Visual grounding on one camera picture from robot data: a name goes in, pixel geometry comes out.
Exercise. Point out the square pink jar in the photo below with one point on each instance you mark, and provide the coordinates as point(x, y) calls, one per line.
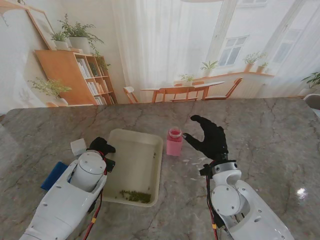
point(173, 147)

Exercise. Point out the small plant terracotta pot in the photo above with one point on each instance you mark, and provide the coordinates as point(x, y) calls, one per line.
point(261, 68)

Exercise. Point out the wooden chair with backrest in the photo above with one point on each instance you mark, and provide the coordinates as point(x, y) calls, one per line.
point(182, 93)

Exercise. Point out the leaning wooden picture frame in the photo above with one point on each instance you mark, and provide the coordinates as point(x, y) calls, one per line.
point(41, 27)

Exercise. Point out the wooden dining table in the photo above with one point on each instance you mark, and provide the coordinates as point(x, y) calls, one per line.
point(182, 86)

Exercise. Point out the white square jar lid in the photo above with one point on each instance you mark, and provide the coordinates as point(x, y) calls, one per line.
point(77, 146)

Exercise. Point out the broad leaf potted plant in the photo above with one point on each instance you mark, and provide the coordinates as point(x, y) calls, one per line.
point(312, 80)

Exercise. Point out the green beans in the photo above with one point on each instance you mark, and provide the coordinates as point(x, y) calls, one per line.
point(136, 196)

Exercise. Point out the large plant white pot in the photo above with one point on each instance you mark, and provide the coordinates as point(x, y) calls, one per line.
point(78, 42)

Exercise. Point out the bushy plant terracotta pot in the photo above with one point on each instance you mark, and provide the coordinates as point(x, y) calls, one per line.
point(250, 65)

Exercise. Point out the cream baking tray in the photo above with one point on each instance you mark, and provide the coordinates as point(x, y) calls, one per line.
point(135, 162)

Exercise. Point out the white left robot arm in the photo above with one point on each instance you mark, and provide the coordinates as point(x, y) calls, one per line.
point(67, 200)

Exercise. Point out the white rounded chair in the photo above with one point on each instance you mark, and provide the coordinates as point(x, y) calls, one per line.
point(313, 101)

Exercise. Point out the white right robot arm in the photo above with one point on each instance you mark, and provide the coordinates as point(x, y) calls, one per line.
point(237, 207)

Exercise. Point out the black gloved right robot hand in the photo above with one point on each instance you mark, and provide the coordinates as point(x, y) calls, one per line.
point(215, 142)

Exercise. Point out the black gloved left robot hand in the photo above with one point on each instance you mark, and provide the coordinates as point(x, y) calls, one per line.
point(101, 145)

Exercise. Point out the trailing ivy plant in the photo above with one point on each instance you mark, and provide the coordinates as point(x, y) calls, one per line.
point(101, 61)

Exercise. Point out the wooden bookshelf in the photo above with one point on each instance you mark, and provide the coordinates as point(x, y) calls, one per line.
point(62, 75)

